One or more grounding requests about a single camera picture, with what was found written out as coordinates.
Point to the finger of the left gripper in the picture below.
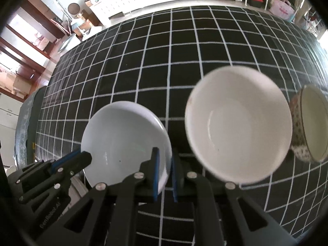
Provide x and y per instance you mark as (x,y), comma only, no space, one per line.
(74,160)

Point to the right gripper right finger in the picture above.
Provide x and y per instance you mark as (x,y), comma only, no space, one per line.
(223,213)

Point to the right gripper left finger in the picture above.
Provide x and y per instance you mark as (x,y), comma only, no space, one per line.
(106,215)

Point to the white shallow bowl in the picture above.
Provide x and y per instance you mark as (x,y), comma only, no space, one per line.
(119,137)

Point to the large white bowl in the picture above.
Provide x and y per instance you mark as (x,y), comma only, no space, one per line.
(238,124)

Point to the black white grid tablecloth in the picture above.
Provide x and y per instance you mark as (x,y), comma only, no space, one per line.
(156,60)

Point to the pink bag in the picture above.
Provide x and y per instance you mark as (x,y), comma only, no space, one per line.
(282,9)

